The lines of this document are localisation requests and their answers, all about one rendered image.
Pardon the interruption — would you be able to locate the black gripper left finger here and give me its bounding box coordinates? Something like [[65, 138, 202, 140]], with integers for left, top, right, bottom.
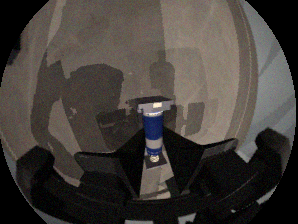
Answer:
[[73, 127, 146, 198]]

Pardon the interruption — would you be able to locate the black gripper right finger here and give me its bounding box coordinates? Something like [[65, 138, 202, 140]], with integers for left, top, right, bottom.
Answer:
[[162, 125, 238, 194]]

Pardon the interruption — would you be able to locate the blue and silver battery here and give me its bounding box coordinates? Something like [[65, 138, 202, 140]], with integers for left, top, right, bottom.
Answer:
[[142, 109, 162, 156]]

